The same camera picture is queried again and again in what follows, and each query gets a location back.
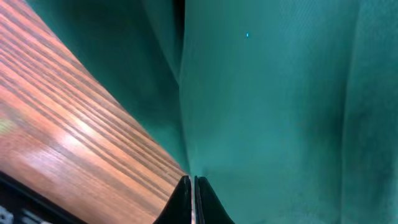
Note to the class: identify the green cloth garment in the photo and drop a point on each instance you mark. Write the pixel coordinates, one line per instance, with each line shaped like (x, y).
(287, 107)

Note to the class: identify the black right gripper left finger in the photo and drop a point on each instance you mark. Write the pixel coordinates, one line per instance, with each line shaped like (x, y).
(178, 209)

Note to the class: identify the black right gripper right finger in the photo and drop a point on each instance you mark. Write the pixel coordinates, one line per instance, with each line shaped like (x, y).
(208, 208)

